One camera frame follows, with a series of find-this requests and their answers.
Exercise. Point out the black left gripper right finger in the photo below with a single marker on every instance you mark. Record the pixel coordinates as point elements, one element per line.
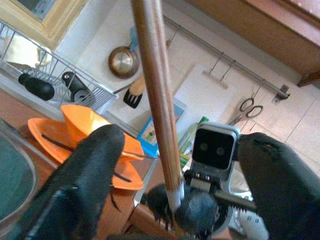
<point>285,190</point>

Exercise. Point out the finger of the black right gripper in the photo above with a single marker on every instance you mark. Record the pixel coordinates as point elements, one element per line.
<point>197,212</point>
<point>160,202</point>

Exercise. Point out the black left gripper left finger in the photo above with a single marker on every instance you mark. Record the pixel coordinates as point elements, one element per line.
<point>75,180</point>

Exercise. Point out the brown wooden chopstick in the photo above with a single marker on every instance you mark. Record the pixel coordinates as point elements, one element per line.
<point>168,85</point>
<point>152,87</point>

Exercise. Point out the metal kitchen scissors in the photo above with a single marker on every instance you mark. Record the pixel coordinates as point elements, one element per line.
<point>246,110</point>

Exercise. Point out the flat orange plate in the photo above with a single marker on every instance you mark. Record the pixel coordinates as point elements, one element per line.
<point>47,135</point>

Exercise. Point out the deep orange plate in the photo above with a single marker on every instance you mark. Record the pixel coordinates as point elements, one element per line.
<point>80,120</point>

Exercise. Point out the teal plate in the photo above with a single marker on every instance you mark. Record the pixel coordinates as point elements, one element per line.
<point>15,170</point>

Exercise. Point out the green printed packet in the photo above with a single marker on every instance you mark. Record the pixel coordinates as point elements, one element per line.
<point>187,140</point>

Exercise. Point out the blue printed packet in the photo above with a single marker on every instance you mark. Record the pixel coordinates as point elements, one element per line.
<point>148,135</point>

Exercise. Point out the large black bottle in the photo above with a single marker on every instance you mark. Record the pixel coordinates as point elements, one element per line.
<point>75,86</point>

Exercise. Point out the small black bottle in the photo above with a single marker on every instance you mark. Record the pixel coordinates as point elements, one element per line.
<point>37,87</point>

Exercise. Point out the white cutting board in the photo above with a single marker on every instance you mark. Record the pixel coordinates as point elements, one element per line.
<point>205,105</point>

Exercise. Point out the grey plastic drip tray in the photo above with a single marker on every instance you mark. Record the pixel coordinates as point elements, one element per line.
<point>10,87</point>

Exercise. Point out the cream ceramic mug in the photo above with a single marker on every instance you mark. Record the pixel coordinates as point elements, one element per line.
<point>22,52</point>

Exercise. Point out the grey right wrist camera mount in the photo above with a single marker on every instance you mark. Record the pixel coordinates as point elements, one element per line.
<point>212,150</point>

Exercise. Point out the metal rail hook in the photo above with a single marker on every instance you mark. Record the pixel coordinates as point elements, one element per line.
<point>216,62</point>
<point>258,87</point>
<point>228,70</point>
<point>174,35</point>

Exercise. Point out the metal wall rail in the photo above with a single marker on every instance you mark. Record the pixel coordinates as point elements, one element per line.
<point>225,56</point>

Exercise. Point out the yellow wooden window frame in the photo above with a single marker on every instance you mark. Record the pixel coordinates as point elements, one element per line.
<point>62,25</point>

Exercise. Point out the brown wooden wall cabinet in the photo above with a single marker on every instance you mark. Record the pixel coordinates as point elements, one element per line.
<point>250,30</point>

